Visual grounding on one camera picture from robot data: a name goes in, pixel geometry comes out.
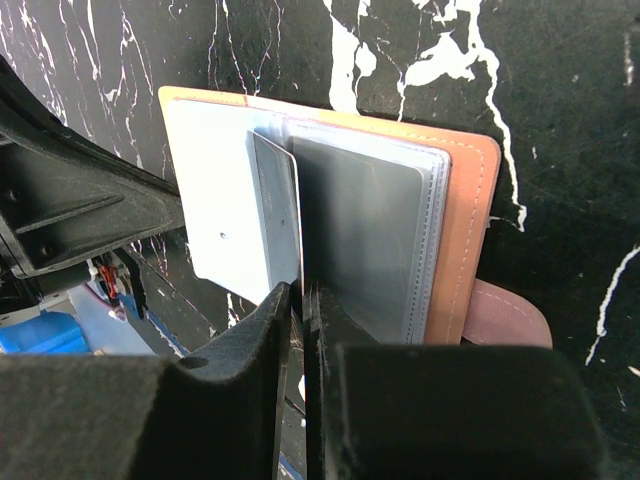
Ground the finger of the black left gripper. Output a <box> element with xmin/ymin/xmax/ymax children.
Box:
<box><xmin>1</xmin><ymin>61</ymin><xmax>184</xmax><ymax>278</ymax></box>

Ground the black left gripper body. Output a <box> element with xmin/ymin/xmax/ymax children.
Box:
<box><xmin>1</xmin><ymin>249</ymin><xmax>189</xmax><ymax>356</ymax></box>

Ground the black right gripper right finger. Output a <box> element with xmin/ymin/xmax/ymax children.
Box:
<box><xmin>303</xmin><ymin>284</ymin><xmax>605</xmax><ymax>479</ymax></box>

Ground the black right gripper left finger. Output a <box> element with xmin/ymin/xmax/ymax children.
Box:
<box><xmin>1</xmin><ymin>283</ymin><xmax>291</xmax><ymax>479</ymax></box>

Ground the grey credit card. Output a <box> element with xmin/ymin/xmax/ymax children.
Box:
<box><xmin>251</xmin><ymin>132</ymin><xmax>304</xmax><ymax>289</ymax></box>
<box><xmin>291</xmin><ymin>137</ymin><xmax>432</xmax><ymax>343</ymax></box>

